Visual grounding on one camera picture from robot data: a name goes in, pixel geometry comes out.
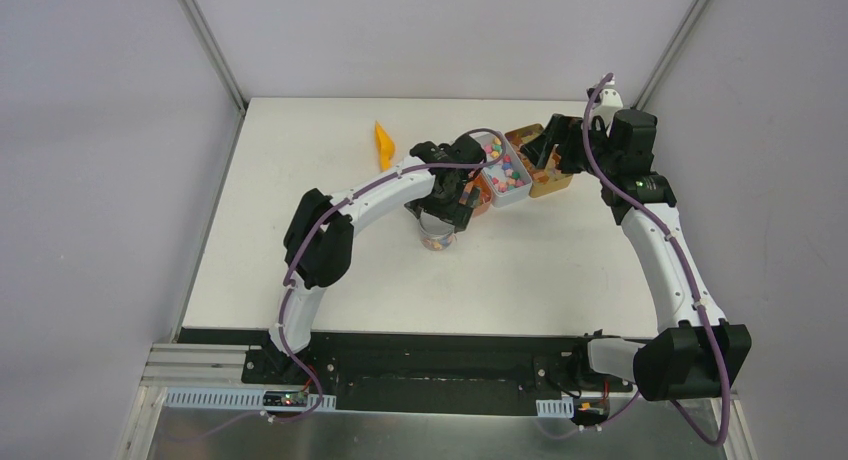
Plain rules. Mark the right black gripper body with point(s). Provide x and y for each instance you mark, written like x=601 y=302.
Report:
x=575 y=157

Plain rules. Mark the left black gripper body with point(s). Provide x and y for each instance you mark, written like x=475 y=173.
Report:
x=448 y=201

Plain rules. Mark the gold tray of gummies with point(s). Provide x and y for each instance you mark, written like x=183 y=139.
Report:
x=546 y=180

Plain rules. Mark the clear plastic jar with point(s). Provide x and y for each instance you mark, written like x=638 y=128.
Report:
x=438 y=240

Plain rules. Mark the yellow plastic scoop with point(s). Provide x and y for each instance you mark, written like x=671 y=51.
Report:
x=385 y=147

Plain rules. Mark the orange tray of lollipops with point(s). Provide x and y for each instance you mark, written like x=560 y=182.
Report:
x=477 y=195

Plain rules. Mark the clear jar lid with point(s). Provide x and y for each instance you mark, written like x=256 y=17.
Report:
x=433 y=228

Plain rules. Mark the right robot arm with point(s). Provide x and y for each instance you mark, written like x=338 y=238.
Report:
x=697 y=352

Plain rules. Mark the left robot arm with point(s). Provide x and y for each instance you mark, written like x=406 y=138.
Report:
x=319 y=240

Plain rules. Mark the white tray of star candies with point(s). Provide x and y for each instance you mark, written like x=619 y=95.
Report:
x=507 y=179

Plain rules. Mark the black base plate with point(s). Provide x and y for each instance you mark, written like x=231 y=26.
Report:
x=406 y=373

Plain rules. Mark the aluminium frame rail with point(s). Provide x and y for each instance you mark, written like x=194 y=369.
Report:
x=204 y=365

